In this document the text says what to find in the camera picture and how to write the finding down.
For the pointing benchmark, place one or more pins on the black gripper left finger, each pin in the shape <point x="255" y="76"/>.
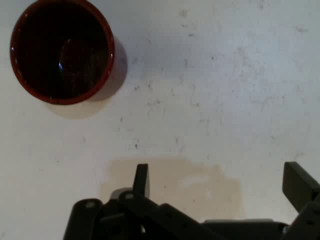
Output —
<point x="140" y="205"/>

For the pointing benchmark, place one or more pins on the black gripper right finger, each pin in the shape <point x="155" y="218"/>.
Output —
<point x="300" y="185"/>

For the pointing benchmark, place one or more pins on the red enamel mug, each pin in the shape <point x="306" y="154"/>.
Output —
<point x="62" y="50"/>

